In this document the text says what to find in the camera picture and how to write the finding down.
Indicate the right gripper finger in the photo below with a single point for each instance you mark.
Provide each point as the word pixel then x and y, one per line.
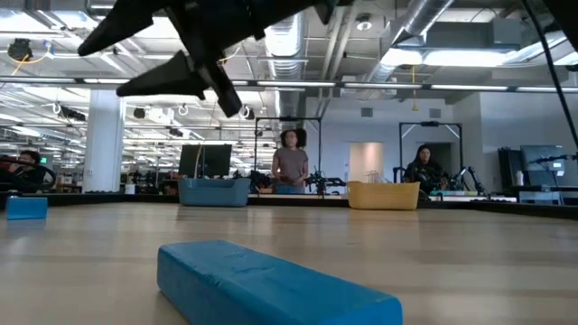
pixel 171 77
pixel 126 22

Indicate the black gantry frame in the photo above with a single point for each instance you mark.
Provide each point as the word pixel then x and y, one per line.
pixel 289 119
pixel 429 123

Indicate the long blue block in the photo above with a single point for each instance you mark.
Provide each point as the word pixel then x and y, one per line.
pixel 271 293

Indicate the blue plastic bin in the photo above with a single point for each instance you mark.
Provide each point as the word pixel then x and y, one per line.
pixel 212 194

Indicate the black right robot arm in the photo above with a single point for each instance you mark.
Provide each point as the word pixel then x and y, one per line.
pixel 566 18

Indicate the silver ventilation duct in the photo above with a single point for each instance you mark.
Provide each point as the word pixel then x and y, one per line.
pixel 420 18
pixel 282 49

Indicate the yellow plastic bin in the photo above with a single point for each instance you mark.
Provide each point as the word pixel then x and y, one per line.
pixel 384 196

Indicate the black background robot arm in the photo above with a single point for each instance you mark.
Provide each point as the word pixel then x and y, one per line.
pixel 323 181

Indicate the black aluminium frame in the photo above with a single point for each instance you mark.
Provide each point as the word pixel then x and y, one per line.
pixel 113 199

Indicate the person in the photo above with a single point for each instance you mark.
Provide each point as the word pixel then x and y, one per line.
pixel 422 173
pixel 290 162
pixel 27 173

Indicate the long ceiling light strip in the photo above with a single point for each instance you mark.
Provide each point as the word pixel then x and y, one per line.
pixel 293 84

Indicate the small blue block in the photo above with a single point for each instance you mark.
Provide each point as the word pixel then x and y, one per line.
pixel 27 208

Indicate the white pillar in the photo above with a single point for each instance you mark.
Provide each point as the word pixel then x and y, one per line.
pixel 104 144

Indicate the round ceiling fixture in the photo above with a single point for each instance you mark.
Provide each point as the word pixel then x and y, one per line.
pixel 364 25

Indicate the black ceiling-mounted device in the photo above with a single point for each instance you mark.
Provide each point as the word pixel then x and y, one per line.
pixel 20 49

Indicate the black monitor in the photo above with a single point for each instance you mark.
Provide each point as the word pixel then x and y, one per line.
pixel 212 160
pixel 539 155

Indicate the white bucket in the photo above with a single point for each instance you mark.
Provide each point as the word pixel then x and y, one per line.
pixel 131 189

